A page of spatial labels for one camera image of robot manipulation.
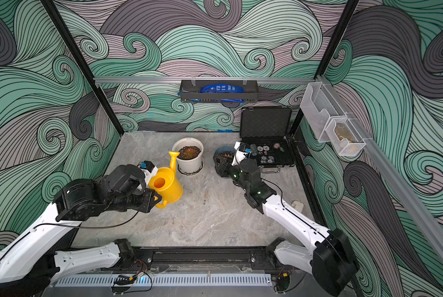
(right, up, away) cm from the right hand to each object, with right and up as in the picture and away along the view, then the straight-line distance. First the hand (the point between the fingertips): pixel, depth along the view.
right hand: (219, 156), depth 75 cm
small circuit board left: (-37, -48, -6) cm, 61 cm away
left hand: (-20, -12, -15) cm, 28 cm away
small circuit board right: (+25, -50, -4) cm, 56 cm away
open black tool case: (+28, +15, +35) cm, 47 cm away
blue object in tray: (+1, +34, +17) cm, 38 cm away
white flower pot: (-15, -3, +15) cm, 21 cm away
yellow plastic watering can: (-19, -8, -14) cm, 25 cm away
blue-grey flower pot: (+2, 0, +23) cm, 23 cm away
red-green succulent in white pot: (-16, +1, +21) cm, 27 cm away
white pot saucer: (-16, -12, +25) cm, 32 cm away
